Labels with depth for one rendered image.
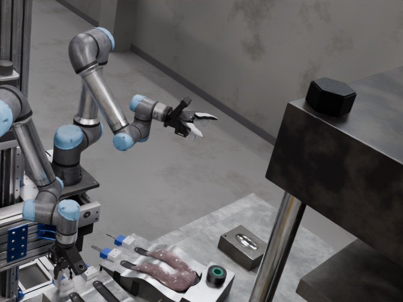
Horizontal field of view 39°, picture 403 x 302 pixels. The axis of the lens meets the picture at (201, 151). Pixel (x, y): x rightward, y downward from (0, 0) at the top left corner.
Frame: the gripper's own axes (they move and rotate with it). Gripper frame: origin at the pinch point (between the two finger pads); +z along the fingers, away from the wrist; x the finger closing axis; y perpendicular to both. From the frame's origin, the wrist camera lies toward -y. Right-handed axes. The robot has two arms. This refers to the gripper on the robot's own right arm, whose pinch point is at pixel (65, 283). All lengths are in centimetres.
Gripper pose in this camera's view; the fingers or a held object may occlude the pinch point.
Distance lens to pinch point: 223.9
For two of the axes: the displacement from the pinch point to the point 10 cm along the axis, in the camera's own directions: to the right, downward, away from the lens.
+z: -1.9, 8.5, 4.9
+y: -7.0, -4.7, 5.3
